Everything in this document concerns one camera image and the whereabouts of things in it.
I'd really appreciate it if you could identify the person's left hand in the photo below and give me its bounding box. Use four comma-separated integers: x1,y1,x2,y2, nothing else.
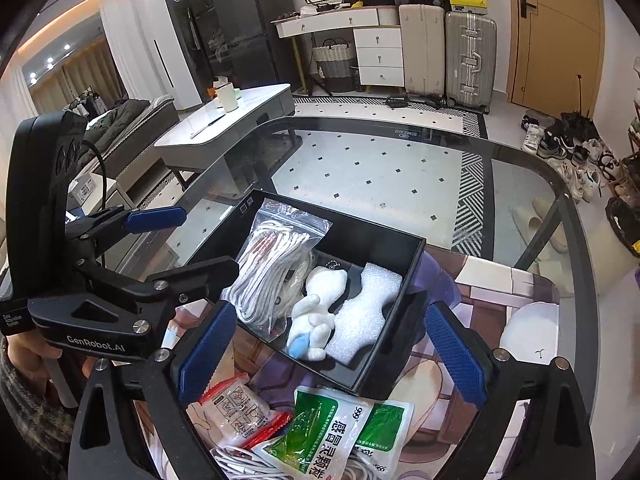
2,332,97,381

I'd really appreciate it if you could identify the white foam piece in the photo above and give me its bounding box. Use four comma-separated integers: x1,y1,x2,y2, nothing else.
327,261,404,365

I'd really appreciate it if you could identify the cream suitcase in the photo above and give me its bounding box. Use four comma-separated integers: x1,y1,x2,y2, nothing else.
398,4,447,99

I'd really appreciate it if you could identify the small white side table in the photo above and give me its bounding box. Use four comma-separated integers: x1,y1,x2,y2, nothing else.
65,172,137,212

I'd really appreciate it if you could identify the beige slipper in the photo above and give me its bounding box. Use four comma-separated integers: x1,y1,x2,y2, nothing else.
532,197,569,254
512,205,544,239

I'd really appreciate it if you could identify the black cable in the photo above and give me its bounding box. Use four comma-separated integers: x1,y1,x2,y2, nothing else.
80,140,109,266

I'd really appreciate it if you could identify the slim silver pen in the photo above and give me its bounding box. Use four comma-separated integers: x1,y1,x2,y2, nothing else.
190,114,227,140

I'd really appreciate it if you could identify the person's left forearm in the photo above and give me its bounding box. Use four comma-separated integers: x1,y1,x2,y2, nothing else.
0,355,77,480

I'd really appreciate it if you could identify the white vanity desk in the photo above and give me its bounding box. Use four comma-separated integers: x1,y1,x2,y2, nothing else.
270,7,406,89

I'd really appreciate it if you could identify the bagged white rope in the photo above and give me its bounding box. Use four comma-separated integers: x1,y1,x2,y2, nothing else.
220,198,334,334

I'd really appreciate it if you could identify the white cord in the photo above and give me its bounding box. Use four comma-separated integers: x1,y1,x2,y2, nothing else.
280,252,319,312

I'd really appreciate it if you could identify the black cardboard box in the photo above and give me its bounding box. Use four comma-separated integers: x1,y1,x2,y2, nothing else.
165,189,428,394

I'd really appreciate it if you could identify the thin white cable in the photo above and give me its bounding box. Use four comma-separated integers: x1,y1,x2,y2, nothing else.
210,442,388,480

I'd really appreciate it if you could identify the black glass cabinet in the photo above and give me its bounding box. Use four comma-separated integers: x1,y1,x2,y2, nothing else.
160,0,221,106

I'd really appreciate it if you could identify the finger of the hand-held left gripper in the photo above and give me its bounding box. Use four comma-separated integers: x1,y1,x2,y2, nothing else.
75,255,241,319
64,206,188,262

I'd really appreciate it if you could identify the heap of scattered shoes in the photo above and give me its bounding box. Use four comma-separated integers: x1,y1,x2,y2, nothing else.
520,110,640,207

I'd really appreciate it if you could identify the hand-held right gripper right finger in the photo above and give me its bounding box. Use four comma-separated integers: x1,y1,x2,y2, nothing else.
424,301,598,480

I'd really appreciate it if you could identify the black white striped rug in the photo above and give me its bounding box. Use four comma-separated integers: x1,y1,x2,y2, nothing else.
135,95,494,262

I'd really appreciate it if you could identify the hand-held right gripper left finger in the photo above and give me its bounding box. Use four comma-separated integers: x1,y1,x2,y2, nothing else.
67,300,240,480

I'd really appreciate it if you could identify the white cup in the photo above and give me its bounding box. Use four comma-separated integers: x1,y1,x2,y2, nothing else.
214,84,239,113

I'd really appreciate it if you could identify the white plush dog toy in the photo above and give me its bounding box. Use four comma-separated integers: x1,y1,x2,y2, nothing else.
286,266,351,361

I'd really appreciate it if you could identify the red white sachet pack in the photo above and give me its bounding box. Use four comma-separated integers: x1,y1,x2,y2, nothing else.
199,372,294,452

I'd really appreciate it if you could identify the grey sofa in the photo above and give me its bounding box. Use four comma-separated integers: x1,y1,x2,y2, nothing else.
80,95,182,187

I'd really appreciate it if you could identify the wooden door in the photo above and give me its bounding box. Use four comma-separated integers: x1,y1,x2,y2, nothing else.
505,0,604,111

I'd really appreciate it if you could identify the white grey coffee table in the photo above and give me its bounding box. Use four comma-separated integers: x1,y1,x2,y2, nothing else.
154,83,296,192

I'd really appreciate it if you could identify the silver suitcase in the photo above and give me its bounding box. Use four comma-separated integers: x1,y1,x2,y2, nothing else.
444,10,499,112

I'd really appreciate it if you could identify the woven grey white basket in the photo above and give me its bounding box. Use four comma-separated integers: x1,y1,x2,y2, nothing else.
311,39,357,94

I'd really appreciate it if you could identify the printed table mat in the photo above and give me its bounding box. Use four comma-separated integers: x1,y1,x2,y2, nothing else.
160,247,562,480

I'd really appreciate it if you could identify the green white medicine packet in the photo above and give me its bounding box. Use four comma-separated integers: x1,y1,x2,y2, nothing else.
252,386,416,480

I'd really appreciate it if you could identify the dark grey fridge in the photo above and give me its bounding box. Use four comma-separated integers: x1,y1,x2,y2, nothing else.
207,0,296,104

